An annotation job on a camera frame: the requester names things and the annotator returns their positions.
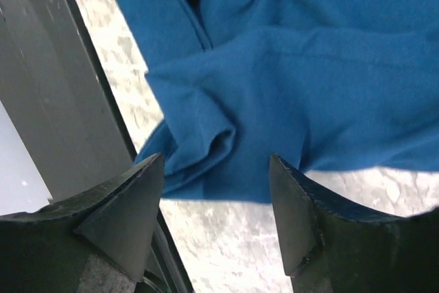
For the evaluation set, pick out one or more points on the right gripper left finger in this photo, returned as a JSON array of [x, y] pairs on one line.
[[96, 241]]

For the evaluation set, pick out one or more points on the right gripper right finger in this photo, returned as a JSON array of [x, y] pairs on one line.
[[331, 244]]

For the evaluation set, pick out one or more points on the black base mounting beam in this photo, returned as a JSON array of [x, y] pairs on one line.
[[72, 134]]

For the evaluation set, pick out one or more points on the blue printed t-shirt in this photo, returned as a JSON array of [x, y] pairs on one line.
[[328, 85]]

